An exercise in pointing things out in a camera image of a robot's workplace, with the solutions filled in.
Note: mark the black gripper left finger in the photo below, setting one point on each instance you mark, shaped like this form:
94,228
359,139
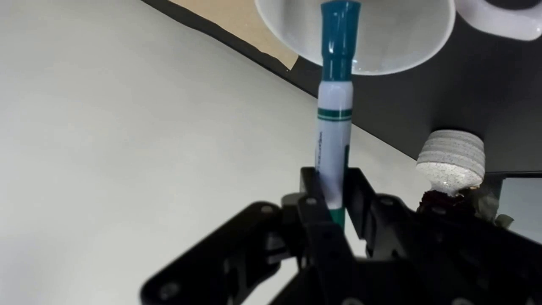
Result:
271,248

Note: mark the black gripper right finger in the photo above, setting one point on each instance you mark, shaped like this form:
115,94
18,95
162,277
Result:
440,255

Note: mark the teal and white marker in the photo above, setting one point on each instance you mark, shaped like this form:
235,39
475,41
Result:
335,112

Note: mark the small white flower vase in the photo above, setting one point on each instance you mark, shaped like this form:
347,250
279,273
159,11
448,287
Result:
450,160

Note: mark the red mug white inside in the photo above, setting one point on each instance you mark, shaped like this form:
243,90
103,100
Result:
394,39

